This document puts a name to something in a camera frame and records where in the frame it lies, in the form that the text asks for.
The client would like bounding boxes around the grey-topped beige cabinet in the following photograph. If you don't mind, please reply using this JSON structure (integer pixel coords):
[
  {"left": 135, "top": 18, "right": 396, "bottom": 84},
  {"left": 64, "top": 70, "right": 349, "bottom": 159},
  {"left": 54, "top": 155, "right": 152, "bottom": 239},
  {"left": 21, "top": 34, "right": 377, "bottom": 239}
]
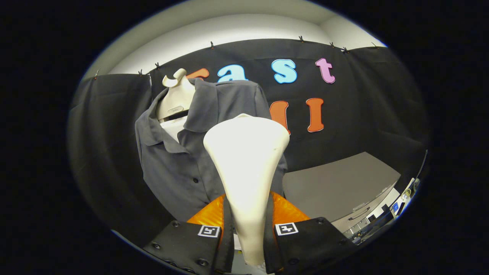
[{"left": 283, "top": 152, "right": 402, "bottom": 237}]

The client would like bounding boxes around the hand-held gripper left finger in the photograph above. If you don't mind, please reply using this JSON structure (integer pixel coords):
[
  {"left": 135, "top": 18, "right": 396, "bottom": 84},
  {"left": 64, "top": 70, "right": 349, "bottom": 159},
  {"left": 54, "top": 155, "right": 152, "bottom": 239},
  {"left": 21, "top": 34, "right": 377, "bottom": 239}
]
[{"left": 143, "top": 194, "right": 234, "bottom": 275}]

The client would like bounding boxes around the grey button shirt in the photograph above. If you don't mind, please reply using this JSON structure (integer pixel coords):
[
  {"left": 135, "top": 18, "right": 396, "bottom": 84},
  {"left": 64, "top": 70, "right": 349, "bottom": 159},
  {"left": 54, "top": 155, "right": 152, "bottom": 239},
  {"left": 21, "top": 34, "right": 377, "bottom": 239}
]
[{"left": 134, "top": 79, "right": 288, "bottom": 223}]

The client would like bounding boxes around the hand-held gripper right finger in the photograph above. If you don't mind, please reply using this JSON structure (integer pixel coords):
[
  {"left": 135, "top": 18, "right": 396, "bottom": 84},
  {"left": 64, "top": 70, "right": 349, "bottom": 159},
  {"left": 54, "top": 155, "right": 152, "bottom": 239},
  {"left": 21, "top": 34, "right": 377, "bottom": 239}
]
[{"left": 264, "top": 191, "right": 358, "bottom": 274}]

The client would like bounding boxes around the black backdrop cloth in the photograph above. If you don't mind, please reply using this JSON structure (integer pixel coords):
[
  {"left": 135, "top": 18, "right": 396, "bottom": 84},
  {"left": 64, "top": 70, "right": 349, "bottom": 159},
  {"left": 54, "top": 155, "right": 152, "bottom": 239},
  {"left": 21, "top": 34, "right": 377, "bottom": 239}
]
[{"left": 68, "top": 38, "right": 430, "bottom": 249}]

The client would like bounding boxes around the white garment hanger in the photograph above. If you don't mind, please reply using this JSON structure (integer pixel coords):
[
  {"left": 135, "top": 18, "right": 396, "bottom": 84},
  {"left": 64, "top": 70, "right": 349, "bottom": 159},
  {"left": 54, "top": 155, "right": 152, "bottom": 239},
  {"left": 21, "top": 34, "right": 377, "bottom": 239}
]
[{"left": 156, "top": 68, "right": 196, "bottom": 123}]

